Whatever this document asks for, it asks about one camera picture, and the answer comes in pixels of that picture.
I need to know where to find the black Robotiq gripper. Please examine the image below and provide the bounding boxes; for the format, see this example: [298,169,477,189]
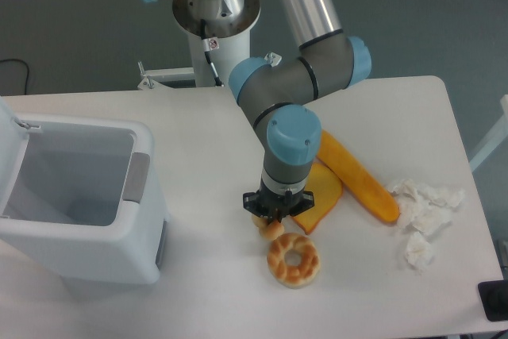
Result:
[242,187,314,223]

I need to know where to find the round flower-shaped bread bun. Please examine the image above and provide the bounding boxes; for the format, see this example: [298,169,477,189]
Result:
[251,214,285,241]

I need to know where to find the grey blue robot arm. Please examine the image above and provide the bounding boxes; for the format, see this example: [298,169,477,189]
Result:
[143,0,371,221]

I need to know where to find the yellow toast bread slice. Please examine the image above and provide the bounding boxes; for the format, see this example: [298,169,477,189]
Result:
[292,163,343,235]

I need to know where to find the long orange baguette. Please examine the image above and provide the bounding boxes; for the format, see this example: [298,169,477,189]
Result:
[317,129,400,224]

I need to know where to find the large crumpled white tissue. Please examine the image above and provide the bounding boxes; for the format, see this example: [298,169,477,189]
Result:
[385,179,466,237]

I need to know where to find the small crumpled white tissue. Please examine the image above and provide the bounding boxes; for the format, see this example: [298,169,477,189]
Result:
[404,232,433,272]

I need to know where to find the white open trash bin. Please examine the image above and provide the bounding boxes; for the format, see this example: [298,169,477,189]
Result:
[1,104,168,284]

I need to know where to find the black device at table edge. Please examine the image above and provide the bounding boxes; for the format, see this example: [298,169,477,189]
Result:
[478,279,507,322]

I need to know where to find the braided ring bread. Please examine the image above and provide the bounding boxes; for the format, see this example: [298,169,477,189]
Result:
[267,233,321,288]

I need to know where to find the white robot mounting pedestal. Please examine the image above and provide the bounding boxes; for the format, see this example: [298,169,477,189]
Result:
[187,32,251,87]

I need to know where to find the white table frame bracket left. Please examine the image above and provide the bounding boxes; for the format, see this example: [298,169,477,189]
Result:
[137,61,196,90]

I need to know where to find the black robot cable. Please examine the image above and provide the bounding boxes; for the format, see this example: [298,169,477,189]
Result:
[199,19,223,87]

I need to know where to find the white frame at right edge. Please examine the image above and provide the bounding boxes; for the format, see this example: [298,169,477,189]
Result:
[469,94,507,172]

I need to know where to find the black floor cable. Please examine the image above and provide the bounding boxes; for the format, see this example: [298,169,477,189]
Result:
[0,58,31,96]

